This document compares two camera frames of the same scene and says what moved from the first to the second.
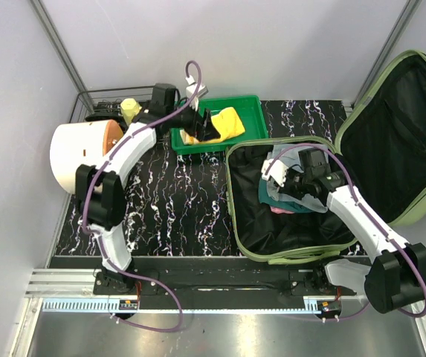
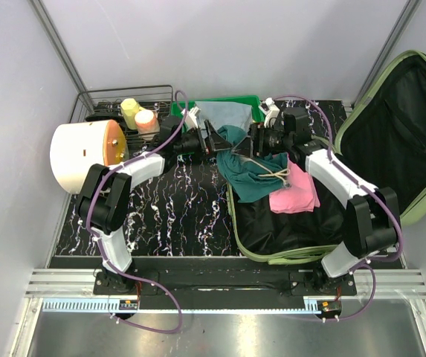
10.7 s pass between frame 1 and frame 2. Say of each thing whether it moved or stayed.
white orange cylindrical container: stayed
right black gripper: moved
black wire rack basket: stayed
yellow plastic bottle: stayed
